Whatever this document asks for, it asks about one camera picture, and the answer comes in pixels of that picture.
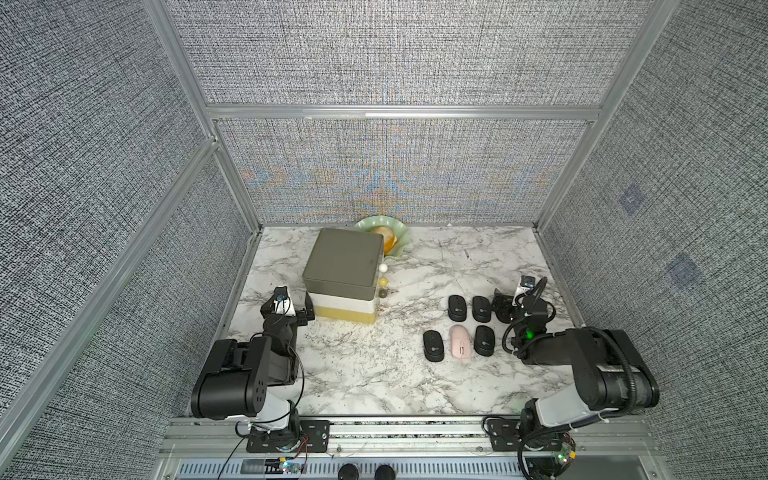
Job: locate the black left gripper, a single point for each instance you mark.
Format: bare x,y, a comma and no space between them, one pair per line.
300,317

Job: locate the pink computer mouse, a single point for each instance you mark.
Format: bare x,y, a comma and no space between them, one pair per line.
460,342

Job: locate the three-drawer storage cabinet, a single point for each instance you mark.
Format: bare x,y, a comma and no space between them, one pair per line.
341,275

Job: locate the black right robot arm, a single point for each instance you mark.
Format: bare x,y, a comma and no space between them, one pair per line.
610,378

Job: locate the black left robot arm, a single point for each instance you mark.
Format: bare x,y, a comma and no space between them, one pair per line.
237,375

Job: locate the green glass plate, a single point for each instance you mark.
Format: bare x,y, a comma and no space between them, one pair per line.
396,234

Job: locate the bread roll on plate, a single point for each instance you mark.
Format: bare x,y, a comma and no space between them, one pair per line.
389,238

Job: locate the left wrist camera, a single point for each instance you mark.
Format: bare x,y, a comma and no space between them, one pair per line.
282,303

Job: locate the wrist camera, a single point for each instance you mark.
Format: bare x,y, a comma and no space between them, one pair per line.
526,285
282,303

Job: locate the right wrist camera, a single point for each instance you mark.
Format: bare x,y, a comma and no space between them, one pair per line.
526,285

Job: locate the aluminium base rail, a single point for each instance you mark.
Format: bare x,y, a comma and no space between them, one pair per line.
414,447

